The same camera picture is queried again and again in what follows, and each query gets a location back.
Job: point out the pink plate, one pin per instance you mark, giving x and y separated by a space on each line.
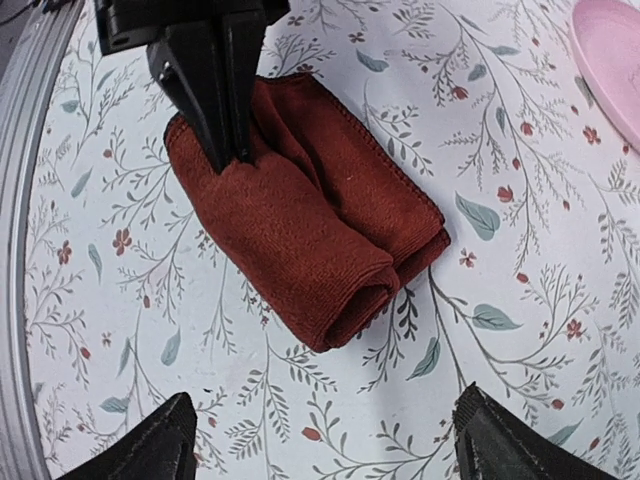
604 36

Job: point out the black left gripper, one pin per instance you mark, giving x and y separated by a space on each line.
207 70

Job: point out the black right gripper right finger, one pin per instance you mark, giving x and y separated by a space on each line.
493 443

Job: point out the aluminium front rail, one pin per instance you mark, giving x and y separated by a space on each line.
25 93

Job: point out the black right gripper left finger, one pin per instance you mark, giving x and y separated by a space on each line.
160 447

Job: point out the dark red towel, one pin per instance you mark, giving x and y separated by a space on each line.
322 222

